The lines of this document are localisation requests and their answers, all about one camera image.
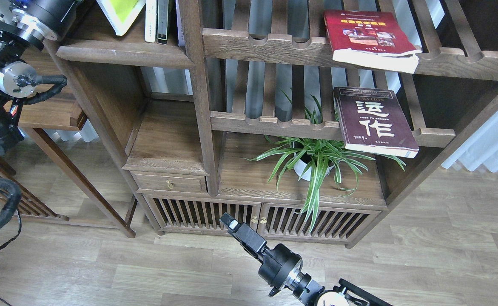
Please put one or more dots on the white upright book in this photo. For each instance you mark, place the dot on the white upright book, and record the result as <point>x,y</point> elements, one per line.
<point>150,21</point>

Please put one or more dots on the red book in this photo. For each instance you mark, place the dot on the red book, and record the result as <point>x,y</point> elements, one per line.
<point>370,39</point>

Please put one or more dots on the yellow green book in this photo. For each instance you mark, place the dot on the yellow green book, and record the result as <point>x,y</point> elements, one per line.
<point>121,13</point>

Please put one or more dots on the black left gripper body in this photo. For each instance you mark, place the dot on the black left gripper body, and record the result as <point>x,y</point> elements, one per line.
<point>42,19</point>

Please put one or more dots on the dark maroon book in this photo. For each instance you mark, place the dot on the dark maroon book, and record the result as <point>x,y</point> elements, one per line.
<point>372,121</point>

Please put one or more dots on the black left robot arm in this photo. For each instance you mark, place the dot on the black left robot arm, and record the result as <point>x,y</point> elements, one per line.
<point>20,84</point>

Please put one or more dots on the wooden side table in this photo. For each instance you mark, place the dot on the wooden side table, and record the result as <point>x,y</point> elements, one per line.
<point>66,169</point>

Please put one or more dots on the spider plant in white pot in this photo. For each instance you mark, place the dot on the spider plant in white pot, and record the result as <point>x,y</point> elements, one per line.
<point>313,159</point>

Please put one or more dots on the white curtain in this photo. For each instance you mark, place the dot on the white curtain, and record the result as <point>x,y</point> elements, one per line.
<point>479,151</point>

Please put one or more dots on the dark wooden bookshelf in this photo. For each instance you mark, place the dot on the dark wooden bookshelf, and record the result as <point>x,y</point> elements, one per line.
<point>178,121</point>

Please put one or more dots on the slatted wooden rack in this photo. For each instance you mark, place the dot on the slatted wooden rack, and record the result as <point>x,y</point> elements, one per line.
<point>30,206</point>

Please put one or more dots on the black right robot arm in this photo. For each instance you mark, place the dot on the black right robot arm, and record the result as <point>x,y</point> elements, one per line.
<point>311,293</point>

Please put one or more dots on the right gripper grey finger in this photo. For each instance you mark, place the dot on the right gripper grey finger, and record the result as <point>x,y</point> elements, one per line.
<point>251,242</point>

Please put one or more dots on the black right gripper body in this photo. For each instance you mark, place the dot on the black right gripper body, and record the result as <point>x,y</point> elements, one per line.
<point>280,267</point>

